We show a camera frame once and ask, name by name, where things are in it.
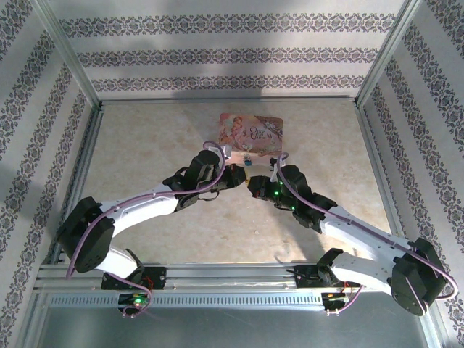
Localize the pink illustrated tin box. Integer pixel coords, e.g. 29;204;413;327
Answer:
218;112;287;167

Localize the small controller board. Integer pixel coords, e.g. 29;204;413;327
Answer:
321;291;352;305
117;293;152;309

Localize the grey metal sheet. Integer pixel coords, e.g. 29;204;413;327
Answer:
36;306;436;348

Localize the aluminium rail along patterned wall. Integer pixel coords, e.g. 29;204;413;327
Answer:
96;94;360;107

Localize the aluminium side rail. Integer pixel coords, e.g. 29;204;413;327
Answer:
353;102;413;264
49;103;106;265

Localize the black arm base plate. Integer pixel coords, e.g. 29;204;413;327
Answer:
294;264;362;291
101;266;168;291

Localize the slotted grey cable duct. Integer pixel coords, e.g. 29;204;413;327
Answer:
46;292;326;310

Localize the aluminium upright post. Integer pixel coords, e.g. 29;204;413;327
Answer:
28;0;102;108
355;0;431;106

